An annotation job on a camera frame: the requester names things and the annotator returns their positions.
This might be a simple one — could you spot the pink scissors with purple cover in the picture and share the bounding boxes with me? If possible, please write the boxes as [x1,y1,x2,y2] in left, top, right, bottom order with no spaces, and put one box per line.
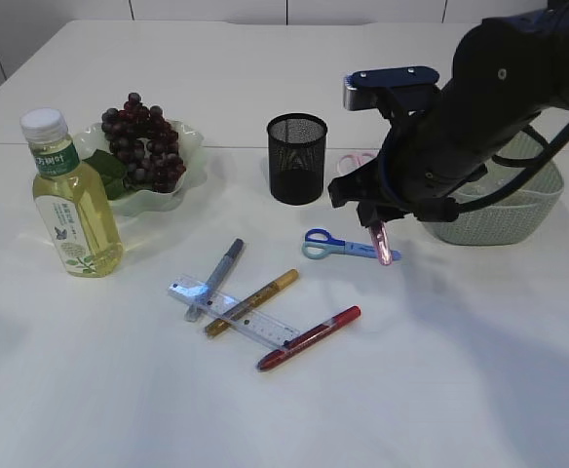
[337,152,393,266]

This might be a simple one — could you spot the yellow tea bottle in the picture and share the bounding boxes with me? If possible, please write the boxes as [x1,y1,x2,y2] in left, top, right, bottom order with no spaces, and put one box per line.
[20,108,123,278]

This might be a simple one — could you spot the purple artificial grape bunch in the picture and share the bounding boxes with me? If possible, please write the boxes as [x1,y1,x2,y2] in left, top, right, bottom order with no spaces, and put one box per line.
[86,92,186,201]

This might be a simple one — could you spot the pale green woven basket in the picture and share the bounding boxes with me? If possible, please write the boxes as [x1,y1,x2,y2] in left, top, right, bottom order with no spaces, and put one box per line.
[424,128,564,247]

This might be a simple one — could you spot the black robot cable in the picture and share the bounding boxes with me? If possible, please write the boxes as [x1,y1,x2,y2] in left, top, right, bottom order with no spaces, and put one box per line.
[454,109,569,214]

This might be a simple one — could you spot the black mesh pen holder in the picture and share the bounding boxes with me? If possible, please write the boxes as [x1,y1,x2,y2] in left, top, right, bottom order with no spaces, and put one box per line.
[266,113,327,206]

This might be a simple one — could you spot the blue scissors with cover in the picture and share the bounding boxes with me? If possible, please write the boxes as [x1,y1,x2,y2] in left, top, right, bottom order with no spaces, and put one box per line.
[301,228,379,260]

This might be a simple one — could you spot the clear plastic ruler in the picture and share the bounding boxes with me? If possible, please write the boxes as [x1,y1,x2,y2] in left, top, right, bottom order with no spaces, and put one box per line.
[168,269,300,350]

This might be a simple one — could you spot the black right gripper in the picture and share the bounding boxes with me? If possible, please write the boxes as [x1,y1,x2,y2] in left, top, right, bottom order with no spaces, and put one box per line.
[328,158,460,227]

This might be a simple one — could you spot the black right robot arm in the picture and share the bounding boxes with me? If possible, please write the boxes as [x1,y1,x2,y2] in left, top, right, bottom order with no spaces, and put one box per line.
[328,1,569,226]

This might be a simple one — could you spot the red marker pen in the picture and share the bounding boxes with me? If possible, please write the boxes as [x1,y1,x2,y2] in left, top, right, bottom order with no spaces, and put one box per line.
[257,306,361,371]

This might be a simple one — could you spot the gold marker pen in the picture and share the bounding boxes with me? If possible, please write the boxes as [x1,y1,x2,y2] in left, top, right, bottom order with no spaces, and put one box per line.
[204,269,299,338]

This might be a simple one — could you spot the silver marker pen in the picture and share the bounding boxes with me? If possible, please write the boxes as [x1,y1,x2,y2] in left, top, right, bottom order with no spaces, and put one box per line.
[184,238,245,322]

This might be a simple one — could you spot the pale green wavy glass plate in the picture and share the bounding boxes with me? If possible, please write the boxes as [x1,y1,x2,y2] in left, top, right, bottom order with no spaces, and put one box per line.
[72,120,204,216]

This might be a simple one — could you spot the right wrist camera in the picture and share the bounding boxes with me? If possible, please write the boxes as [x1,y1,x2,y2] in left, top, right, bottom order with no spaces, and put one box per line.
[343,66,439,112]

